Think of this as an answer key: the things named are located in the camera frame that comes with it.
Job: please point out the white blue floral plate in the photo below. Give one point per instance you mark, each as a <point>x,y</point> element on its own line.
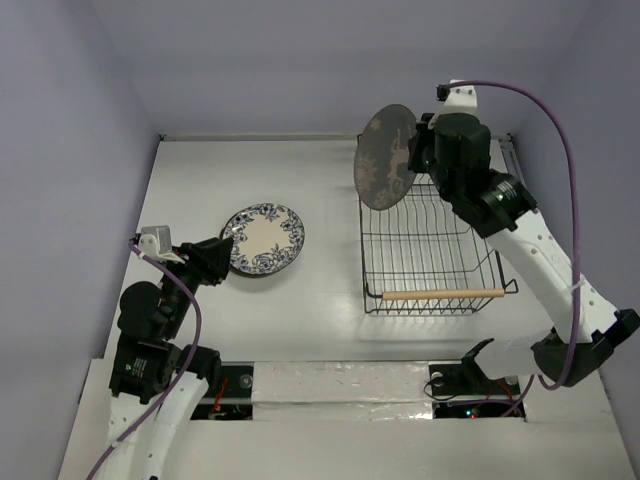
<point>267,214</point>

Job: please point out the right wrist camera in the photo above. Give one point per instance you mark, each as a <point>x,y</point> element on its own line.
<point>456,100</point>

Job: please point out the black wire dish rack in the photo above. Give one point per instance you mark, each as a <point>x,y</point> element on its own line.
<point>418,258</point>

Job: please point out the grey patterned plate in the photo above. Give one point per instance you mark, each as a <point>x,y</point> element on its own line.
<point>381,163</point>

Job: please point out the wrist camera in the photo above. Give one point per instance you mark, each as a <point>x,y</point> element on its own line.
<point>155,243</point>
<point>456,100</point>

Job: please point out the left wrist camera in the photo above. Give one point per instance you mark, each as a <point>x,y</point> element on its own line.
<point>155,243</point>

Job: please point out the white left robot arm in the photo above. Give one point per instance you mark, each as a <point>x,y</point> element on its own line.
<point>160,371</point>

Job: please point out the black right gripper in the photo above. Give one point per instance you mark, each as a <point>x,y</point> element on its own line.
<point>419,146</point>

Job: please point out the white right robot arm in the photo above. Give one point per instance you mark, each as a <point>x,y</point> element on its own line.
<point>454,150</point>

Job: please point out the dark teal brown-rimmed plate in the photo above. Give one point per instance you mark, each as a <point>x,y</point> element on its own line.
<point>262,250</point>

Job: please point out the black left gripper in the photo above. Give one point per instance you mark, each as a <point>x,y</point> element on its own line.
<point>207,257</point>

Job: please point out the aluminium rail on table edge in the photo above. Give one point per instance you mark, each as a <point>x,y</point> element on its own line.
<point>510,158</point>

